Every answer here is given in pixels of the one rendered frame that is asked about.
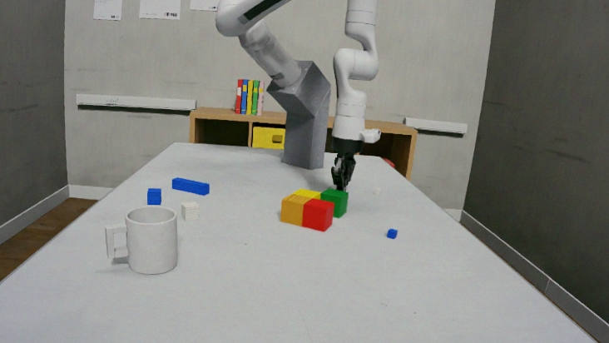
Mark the dark green cube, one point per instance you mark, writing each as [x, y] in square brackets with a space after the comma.
[339, 198]

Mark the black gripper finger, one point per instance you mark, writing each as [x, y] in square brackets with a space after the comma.
[339, 178]
[351, 170]

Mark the white mug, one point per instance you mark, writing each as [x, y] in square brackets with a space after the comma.
[151, 248]

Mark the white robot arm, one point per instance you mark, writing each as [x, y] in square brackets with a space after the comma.
[235, 19]

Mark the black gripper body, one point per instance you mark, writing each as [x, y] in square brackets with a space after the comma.
[344, 147]

